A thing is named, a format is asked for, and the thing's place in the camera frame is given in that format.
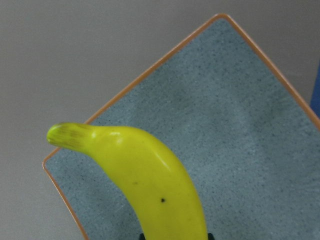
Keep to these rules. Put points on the grey square plate orange rim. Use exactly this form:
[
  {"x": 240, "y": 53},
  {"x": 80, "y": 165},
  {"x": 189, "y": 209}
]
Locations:
[{"x": 248, "y": 141}]

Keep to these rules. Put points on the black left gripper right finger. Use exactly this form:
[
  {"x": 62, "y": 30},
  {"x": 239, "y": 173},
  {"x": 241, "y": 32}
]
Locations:
[{"x": 210, "y": 236}]

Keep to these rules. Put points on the yellow plastic banana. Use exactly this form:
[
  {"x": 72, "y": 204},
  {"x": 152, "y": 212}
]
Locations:
[{"x": 149, "y": 174}]

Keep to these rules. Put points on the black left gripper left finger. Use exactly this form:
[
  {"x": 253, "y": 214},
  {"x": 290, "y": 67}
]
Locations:
[{"x": 142, "y": 237}]

